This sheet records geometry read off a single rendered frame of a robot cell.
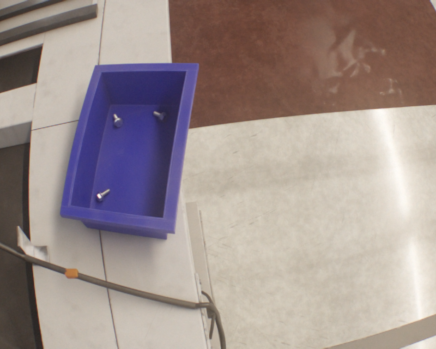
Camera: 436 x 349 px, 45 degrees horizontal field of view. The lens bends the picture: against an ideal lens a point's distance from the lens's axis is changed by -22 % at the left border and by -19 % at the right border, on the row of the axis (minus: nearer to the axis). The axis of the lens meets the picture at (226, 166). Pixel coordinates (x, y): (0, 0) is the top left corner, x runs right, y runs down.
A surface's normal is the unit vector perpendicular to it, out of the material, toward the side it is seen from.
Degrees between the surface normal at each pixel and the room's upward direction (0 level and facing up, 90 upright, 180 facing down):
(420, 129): 0
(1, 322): 0
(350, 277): 0
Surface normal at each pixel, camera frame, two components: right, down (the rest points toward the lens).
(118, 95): -0.09, 0.83
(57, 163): -0.02, -0.48
